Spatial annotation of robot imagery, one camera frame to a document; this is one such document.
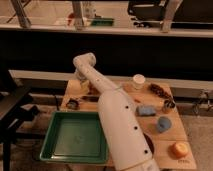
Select white paper cup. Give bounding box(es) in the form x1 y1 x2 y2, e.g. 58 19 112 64
133 74 145 89

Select light blue sponge block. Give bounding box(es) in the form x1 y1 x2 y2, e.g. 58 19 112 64
137 106 156 116

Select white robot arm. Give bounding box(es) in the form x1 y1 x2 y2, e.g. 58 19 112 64
73 53 160 171

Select dark maroon plate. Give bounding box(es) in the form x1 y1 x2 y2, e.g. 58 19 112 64
144 134 154 154

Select dark brown grape bunch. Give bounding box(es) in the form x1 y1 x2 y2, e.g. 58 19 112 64
149 84 172 99

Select dark metal ring object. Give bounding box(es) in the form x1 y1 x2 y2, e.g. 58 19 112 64
66 99 79 110

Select green plastic tray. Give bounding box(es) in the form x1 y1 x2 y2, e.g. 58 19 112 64
40 111 109 164

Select dark brown stick object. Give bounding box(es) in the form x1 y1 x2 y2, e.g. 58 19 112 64
82 96 99 102

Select small metal tin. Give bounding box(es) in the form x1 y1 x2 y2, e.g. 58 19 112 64
162 100 175 114

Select black chair frame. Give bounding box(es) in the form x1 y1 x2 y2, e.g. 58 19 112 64
0 67 39 171

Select orange fruit toy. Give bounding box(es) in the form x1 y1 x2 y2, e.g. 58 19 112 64
171 142 189 158

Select green box on shelf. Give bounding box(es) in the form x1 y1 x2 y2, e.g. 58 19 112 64
91 18 114 26

